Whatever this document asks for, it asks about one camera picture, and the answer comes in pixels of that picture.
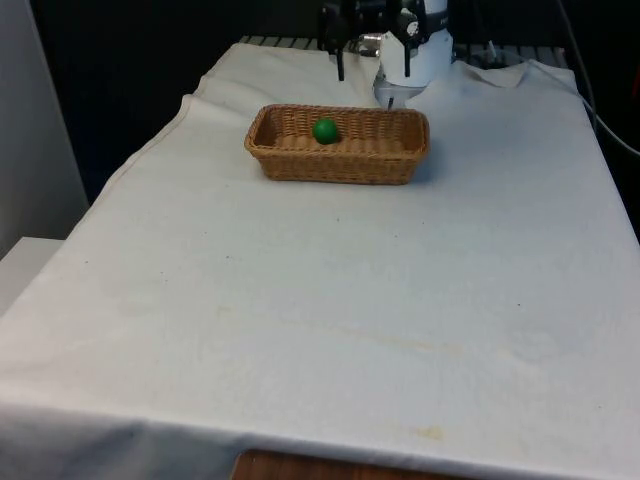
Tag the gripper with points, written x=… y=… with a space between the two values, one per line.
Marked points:
x=372 y=12

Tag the green ball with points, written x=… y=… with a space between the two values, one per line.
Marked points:
x=325 y=131

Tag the wicker basket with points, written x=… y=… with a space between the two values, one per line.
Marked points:
x=345 y=162

